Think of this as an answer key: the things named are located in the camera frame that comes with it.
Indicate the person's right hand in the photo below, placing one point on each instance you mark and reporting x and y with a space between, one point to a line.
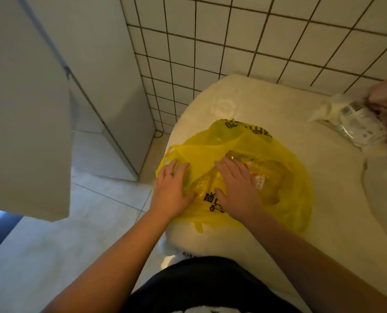
240 195

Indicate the person's left hand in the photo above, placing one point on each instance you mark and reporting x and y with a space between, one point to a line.
169 195

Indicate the person's right little finger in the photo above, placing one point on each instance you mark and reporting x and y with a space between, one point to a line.
251 180

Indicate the person's right thumb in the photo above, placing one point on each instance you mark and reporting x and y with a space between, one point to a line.
220 194

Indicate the person's left little finger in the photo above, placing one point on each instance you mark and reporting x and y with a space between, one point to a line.
154 188

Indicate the person's left middle finger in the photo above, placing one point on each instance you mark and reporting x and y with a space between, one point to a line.
170 170

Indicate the person's left thumb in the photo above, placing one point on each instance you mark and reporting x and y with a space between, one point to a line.
191 197

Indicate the person's right middle finger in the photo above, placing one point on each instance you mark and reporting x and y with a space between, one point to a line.
231 168

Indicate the yellow plastic bag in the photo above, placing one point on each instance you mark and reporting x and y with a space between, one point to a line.
278 205

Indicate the person's left forearm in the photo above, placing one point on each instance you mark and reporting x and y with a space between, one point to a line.
112 267

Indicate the person's right forearm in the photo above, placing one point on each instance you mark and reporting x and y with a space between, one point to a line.
314 267

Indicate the clear plastic bottle red label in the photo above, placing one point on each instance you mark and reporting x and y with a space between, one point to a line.
270 179

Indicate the cream textured table cover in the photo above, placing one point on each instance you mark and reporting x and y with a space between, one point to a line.
330 198

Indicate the black shirt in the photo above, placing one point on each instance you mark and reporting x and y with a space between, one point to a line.
206 283

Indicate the white refrigerator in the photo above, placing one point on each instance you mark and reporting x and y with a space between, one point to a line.
105 78

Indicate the clear plastic package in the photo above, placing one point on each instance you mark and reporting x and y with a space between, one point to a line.
356 123

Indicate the grey cloth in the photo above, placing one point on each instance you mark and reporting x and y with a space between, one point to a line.
385 192

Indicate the white cabinet door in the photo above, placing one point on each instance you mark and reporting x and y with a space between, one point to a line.
24 127

